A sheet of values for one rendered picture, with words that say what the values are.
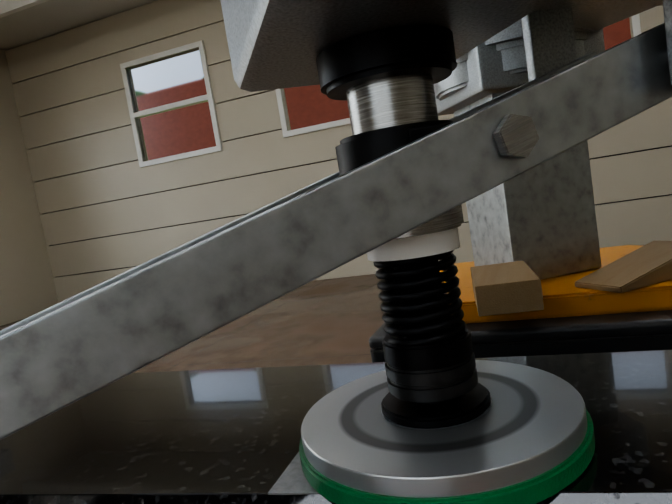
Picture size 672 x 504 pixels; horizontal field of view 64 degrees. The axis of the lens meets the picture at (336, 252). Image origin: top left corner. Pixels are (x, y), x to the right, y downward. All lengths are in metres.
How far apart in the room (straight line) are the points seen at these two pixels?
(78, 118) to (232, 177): 2.64
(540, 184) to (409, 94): 0.77
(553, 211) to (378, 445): 0.82
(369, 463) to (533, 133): 0.24
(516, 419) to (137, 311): 0.26
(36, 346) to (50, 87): 9.04
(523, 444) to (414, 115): 0.23
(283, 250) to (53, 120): 9.00
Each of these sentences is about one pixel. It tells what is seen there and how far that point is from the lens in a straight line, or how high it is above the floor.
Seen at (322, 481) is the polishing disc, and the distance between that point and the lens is 0.39.
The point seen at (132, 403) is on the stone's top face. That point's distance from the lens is 0.70.
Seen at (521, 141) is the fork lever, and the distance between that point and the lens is 0.37.
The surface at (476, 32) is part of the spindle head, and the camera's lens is 0.44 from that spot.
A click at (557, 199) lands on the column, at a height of 0.93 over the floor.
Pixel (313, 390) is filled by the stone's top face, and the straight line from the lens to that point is 0.60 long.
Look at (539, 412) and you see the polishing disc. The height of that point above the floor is 0.83.
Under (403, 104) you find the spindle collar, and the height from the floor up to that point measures 1.06.
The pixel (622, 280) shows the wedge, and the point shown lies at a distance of 1.01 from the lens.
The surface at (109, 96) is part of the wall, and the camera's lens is 8.62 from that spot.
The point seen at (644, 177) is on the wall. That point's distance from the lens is 6.61.
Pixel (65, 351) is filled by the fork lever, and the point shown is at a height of 0.94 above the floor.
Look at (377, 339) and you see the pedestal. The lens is 1.01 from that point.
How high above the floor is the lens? 1.00
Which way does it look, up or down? 5 degrees down
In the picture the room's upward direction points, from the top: 9 degrees counter-clockwise
